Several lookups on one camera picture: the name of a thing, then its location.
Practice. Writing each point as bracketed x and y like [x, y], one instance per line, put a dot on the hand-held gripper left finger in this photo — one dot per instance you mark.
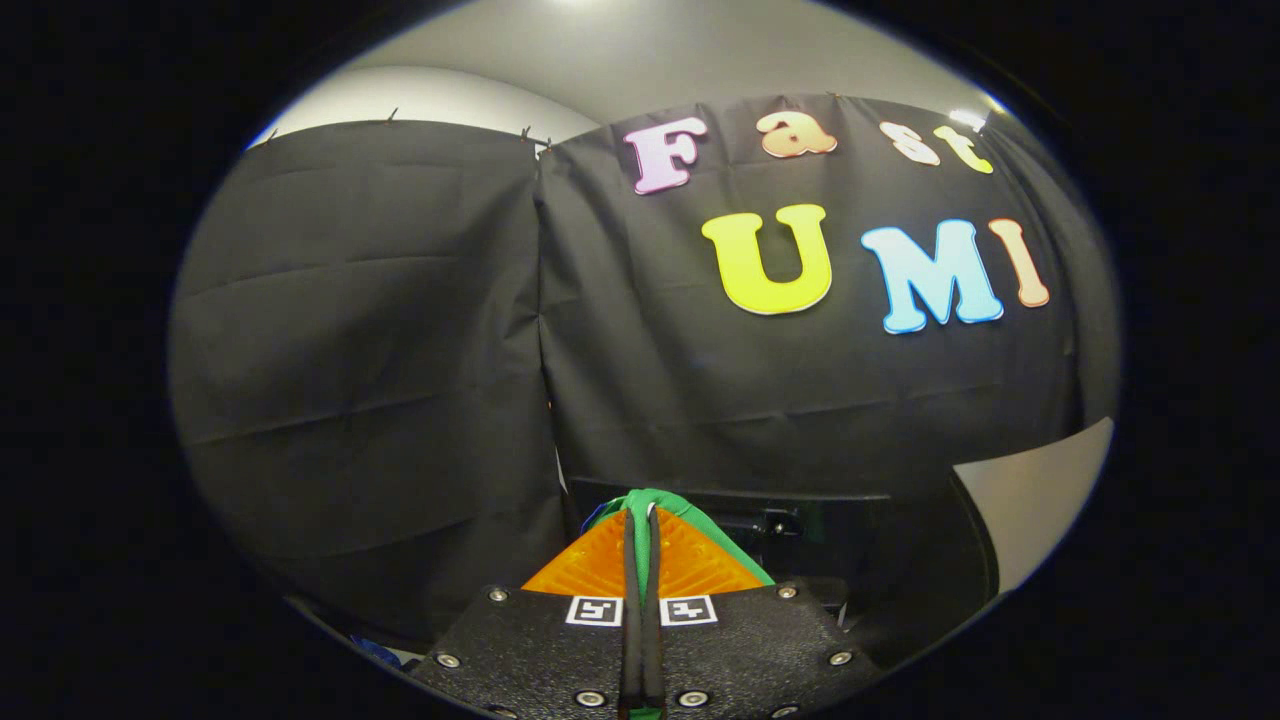
[560, 660]

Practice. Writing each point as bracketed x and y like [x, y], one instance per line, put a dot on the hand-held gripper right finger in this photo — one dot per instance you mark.
[740, 660]

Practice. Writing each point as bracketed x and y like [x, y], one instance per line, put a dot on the green polo shirt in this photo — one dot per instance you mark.
[690, 520]

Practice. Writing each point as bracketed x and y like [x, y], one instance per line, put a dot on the black backdrop cloth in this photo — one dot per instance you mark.
[380, 350]

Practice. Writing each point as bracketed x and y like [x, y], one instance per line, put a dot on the small ceiling light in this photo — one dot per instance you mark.
[967, 119]

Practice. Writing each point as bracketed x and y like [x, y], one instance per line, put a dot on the beige cabinet with dark frame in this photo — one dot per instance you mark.
[1040, 500]

